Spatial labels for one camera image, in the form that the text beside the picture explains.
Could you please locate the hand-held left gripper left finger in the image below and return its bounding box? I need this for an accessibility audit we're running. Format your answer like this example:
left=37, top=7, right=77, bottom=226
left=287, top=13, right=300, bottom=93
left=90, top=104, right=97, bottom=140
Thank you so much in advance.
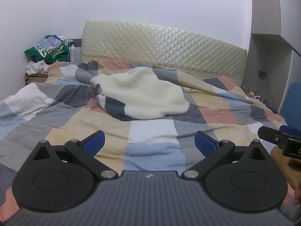
left=32, top=130, right=119, bottom=181

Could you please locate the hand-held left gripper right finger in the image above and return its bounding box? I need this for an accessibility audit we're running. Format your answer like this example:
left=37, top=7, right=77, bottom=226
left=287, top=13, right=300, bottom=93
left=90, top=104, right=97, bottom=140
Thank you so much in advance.
left=181, top=131, right=270, bottom=180

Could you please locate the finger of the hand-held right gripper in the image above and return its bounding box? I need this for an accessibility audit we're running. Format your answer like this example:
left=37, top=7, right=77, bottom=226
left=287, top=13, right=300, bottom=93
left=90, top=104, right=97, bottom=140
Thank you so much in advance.
left=257, top=125, right=289, bottom=149
left=279, top=125, right=301, bottom=139

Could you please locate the white fleece plaid garment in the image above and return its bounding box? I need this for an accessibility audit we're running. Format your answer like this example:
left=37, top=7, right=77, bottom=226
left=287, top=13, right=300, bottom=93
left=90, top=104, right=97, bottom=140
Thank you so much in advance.
left=90, top=66, right=190, bottom=121

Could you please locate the person's right hand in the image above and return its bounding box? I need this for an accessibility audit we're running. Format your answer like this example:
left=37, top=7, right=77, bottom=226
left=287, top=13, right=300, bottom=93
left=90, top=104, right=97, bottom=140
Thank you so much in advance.
left=270, top=145, right=301, bottom=206

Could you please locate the group of small bottles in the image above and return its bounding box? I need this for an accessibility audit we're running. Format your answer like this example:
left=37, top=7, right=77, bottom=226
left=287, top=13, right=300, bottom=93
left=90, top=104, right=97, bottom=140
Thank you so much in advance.
left=248, top=88, right=261, bottom=100

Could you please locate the patchwork quilt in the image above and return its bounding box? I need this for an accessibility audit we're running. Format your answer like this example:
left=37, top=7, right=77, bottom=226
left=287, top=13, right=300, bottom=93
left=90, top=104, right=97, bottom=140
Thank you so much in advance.
left=0, top=60, right=288, bottom=213

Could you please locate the cardboard box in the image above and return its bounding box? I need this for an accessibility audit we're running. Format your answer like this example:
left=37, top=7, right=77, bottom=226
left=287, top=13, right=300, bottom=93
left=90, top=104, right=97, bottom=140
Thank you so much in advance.
left=25, top=72, right=49, bottom=86

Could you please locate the white crumpled cloth pile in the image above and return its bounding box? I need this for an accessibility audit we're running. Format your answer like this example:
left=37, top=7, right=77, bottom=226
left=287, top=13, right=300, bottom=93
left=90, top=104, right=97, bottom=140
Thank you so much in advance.
left=25, top=60, right=51, bottom=75

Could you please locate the green shopping bag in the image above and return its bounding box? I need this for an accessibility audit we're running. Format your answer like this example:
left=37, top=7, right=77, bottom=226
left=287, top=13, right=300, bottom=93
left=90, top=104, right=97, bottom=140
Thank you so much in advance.
left=25, top=35, right=70, bottom=64

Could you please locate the blue white plastic package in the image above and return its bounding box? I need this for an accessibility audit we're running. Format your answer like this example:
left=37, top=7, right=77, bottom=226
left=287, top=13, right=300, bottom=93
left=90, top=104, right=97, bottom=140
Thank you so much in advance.
left=36, top=35, right=67, bottom=51

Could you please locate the black cable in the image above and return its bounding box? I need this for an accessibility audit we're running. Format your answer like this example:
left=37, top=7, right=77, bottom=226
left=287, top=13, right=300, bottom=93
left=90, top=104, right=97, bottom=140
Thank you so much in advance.
left=264, top=73, right=278, bottom=111

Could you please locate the dark wall socket panel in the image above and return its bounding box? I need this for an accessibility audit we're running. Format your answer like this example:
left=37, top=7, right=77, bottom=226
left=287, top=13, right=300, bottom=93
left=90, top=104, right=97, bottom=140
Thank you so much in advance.
left=68, top=38, right=82, bottom=48

